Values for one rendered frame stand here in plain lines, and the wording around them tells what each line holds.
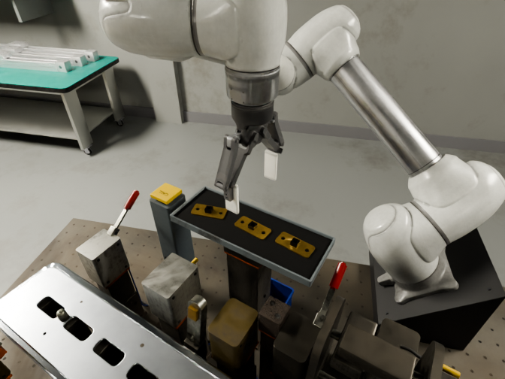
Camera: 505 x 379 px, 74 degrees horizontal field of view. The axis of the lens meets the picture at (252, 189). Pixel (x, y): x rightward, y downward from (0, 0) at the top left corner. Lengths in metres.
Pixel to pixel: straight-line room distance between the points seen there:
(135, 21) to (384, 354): 0.63
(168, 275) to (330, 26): 0.79
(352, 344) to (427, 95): 3.09
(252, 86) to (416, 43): 2.88
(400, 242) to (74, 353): 0.83
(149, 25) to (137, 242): 1.04
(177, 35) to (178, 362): 0.62
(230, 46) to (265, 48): 0.05
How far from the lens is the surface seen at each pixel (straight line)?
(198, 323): 0.76
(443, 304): 1.12
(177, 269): 0.78
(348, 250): 2.37
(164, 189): 0.92
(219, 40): 0.53
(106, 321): 0.89
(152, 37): 0.56
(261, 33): 0.52
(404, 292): 1.16
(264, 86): 0.55
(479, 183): 1.05
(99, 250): 0.95
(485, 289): 1.11
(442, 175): 1.02
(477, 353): 1.31
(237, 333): 0.72
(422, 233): 1.02
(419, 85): 3.49
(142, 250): 1.42
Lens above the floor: 1.71
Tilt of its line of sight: 38 degrees down
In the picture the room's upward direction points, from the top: straight up
